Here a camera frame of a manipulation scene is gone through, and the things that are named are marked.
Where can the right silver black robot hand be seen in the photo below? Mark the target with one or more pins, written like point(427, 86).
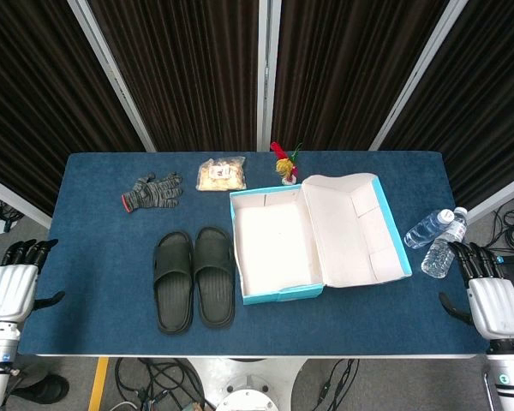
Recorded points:
point(494, 308)

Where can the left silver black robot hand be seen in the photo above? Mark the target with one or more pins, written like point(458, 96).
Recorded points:
point(10, 291)

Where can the black rubber slipper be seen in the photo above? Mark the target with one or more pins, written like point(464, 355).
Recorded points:
point(173, 299)
point(216, 295)

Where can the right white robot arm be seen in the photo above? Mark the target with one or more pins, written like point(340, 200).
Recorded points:
point(512, 372)

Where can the light blue shoe box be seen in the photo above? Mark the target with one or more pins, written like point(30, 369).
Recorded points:
point(274, 240)

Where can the clear plastic water bottle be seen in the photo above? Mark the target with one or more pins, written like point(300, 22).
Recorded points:
point(424, 231)
point(441, 252)

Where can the blue table cloth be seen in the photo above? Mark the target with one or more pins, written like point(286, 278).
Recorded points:
point(103, 257)

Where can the yellow floor tape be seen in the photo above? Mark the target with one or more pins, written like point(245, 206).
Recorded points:
point(98, 385)

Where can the grey knitted work glove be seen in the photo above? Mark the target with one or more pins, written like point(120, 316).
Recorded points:
point(154, 194)

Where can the dark corrugated partition panel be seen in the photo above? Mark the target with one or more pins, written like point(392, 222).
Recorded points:
point(484, 107)
point(347, 73)
point(188, 73)
point(34, 107)

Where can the clear bag of snacks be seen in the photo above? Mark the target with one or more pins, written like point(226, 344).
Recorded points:
point(220, 175)

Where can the white partition frame post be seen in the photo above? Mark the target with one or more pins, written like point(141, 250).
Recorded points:
point(13, 197)
point(267, 73)
point(415, 81)
point(501, 197)
point(111, 73)

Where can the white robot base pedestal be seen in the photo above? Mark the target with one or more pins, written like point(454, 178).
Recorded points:
point(248, 381)

